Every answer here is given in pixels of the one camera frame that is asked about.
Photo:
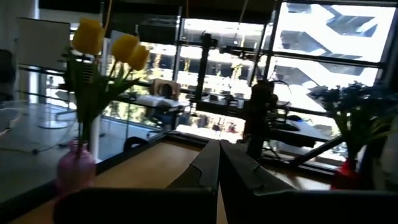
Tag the black computer mouse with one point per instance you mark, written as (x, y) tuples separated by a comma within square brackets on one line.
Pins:
[(294, 118)]

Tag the purple ribbed glass vase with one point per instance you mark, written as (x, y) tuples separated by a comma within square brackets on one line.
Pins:
[(76, 169)]

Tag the yellow artificial tulip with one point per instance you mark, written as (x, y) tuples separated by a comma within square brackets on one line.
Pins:
[(88, 35), (124, 46), (139, 57)]

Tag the black office chair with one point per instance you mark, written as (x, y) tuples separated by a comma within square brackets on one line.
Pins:
[(6, 71)]

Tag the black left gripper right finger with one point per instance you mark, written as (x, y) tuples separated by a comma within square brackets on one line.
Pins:
[(280, 205)]

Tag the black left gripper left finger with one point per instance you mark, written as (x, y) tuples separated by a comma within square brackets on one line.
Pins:
[(186, 202)]

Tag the red vase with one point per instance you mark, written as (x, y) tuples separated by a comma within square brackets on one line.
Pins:
[(343, 177)]

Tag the white board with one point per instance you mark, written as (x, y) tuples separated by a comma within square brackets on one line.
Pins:
[(43, 43)]

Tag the brown cardboard box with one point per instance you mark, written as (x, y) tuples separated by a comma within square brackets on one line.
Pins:
[(164, 88)]

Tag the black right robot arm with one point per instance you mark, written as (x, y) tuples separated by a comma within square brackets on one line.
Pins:
[(259, 118)]

